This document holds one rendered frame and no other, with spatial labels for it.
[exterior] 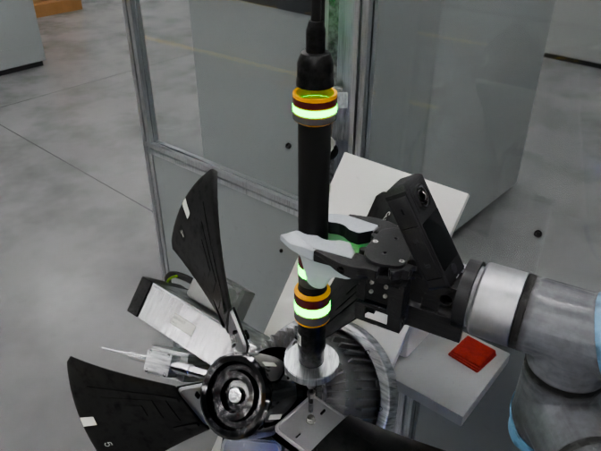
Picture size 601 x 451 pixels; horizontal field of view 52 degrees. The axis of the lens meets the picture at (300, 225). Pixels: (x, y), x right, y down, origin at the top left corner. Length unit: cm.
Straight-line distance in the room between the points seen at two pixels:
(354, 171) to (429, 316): 56
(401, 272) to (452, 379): 84
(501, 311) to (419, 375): 84
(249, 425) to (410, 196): 42
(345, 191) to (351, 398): 39
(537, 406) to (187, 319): 69
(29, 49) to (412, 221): 611
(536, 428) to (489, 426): 112
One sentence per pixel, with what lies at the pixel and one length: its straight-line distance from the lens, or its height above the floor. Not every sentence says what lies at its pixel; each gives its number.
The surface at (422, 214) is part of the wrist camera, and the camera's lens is 60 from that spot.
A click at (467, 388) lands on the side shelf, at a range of 143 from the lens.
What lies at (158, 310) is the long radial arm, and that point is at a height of 111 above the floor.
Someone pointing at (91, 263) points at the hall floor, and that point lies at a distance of 338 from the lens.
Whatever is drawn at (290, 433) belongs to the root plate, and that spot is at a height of 119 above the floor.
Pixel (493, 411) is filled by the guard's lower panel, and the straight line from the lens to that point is 173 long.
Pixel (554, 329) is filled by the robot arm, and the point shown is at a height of 150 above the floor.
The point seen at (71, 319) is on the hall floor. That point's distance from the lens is 304.
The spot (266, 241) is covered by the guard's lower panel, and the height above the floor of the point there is 82.
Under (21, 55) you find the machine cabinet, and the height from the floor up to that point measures 15.
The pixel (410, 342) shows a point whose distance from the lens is 143.
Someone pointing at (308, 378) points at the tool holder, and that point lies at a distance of 77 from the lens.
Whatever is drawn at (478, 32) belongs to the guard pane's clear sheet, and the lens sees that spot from 131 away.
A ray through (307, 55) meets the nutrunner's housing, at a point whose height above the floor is 170.
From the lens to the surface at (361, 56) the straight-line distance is 144.
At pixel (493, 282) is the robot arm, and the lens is 60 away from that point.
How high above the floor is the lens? 187
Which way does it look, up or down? 32 degrees down
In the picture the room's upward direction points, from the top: straight up
